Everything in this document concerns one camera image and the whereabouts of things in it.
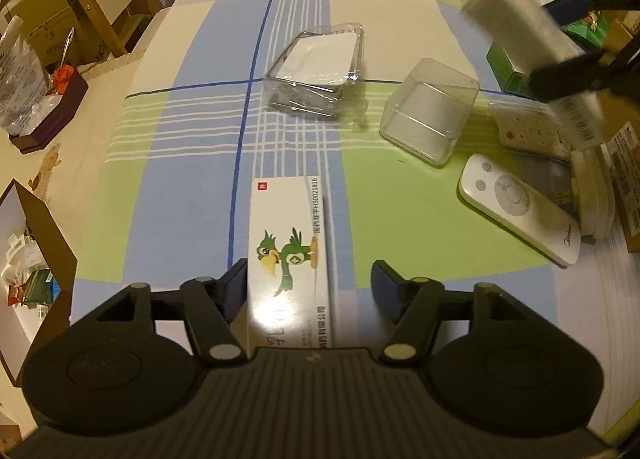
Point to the green snack packet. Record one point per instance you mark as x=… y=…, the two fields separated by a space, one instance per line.
x=590 y=26

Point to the cardboard box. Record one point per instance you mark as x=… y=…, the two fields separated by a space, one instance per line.
x=45 y=24

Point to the white box with green parrot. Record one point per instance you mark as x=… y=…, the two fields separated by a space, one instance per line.
x=290 y=219

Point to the orange toy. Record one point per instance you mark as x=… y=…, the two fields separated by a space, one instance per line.
x=63 y=79

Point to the yellow printed box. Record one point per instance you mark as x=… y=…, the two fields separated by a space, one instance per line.
x=625 y=179

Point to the maroon tray box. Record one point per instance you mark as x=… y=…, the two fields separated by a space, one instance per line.
x=55 y=119

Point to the white plate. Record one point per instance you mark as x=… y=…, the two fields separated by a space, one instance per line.
x=592 y=194

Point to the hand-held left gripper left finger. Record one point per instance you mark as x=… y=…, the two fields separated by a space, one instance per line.
x=235 y=289

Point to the open brown box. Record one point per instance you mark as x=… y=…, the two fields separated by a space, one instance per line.
x=45 y=239

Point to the white remote control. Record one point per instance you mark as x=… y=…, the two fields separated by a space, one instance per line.
x=510 y=199

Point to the blue object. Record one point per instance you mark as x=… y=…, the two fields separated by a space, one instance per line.
x=567 y=6

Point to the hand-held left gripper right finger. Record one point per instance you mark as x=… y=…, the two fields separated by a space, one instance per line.
x=382 y=286

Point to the long white box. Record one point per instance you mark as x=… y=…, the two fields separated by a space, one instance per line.
x=510 y=9

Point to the clear square plastic box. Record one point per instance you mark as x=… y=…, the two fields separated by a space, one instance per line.
x=425 y=114

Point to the clear plastic bag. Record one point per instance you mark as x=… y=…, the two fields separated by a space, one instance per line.
x=20 y=84

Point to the clear rectangular plastic container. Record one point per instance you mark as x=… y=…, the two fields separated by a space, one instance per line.
x=320 y=54

